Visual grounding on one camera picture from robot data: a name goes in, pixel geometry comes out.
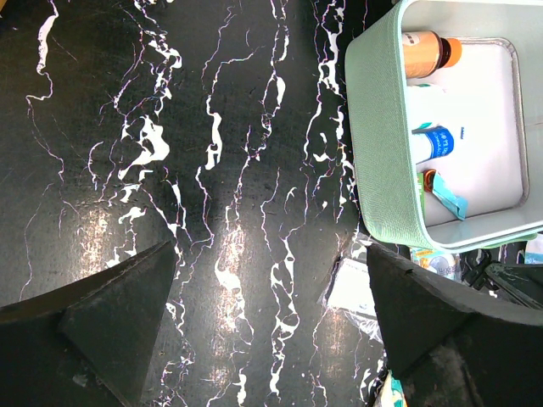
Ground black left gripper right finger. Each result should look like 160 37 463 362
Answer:
367 244 542 406

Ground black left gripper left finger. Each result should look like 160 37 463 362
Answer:
1 242 176 406

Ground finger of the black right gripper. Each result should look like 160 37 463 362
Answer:
485 262 542 309

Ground teal plaster packet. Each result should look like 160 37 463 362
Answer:
411 248 462 282

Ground cyan sachet strip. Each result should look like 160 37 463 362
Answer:
431 173 468 220

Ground mint green medicine case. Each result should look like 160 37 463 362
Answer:
344 1 542 253

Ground brown bottle orange cap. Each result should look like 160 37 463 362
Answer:
402 31 462 79

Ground blue mask packet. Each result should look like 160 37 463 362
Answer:
524 233 543 265

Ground black handled scissors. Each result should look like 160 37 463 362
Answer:
460 249 499 298

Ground small red round tin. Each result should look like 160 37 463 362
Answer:
423 169 437 193

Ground small green box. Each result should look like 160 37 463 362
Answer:
417 172 425 218

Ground white pill bottle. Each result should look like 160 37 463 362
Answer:
406 84 446 130

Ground clear bag yellow items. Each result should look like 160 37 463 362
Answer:
373 371 407 407

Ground clear bag white leaflets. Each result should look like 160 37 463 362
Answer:
319 257 383 343

